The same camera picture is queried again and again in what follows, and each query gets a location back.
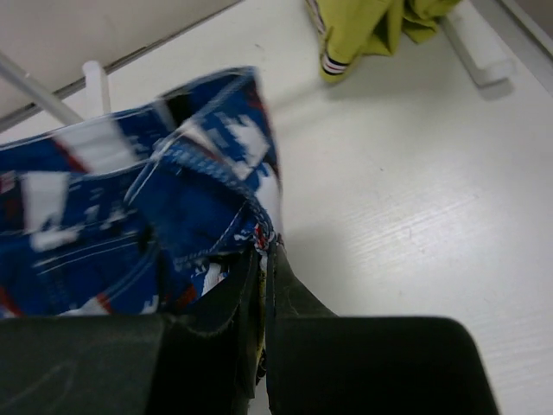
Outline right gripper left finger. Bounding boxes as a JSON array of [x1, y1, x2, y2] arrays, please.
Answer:
[[1, 251, 259, 414]]

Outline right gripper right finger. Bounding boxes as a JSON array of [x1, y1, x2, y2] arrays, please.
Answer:
[[266, 245, 499, 414]]

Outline blue white red patterned trousers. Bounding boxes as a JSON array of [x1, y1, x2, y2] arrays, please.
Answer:
[[1, 67, 283, 318]]

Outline yellow green shorts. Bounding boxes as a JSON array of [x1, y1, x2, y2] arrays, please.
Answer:
[[306, 0, 459, 84]]

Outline white garment rack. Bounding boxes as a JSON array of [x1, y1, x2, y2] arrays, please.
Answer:
[[0, 0, 518, 131]]

